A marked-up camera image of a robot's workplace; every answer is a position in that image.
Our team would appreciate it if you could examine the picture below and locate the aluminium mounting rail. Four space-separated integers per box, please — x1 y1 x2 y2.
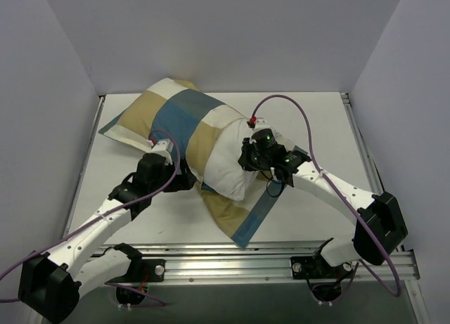
37 242 421 288

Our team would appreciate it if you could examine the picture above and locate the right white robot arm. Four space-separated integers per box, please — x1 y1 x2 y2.
238 129 408 277

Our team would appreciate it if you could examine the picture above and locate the white pillow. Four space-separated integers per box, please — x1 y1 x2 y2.
203 118 257 201

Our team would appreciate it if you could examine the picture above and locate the black thin wire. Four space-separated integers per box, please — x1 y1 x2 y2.
264 171 284 198

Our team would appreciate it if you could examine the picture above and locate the blue beige checked pillowcase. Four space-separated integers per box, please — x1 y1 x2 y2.
97 77 310 250

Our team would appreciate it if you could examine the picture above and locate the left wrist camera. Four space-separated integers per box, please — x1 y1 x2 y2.
147 138 174 165

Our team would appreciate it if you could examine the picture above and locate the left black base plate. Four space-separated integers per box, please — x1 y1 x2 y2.
109 258 166 284

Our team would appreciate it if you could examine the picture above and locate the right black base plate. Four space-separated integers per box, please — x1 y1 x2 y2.
290 256 354 280

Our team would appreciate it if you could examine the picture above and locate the right side aluminium rail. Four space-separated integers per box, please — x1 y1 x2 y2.
340 91 405 251

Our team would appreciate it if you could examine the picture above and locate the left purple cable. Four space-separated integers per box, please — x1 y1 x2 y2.
0 129 182 307

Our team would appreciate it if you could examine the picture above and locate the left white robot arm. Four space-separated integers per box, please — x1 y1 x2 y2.
18 153 196 323

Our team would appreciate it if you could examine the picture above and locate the left side aluminium rail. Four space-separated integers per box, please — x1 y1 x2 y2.
79 95 106 179

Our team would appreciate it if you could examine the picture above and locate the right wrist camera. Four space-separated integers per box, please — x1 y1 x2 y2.
247 117 277 134

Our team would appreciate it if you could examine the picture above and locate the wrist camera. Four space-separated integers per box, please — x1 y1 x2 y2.
247 117 277 134
147 138 174 165

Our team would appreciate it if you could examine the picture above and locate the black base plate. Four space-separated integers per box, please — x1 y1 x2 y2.
290 256 354 280
109 258 166 284

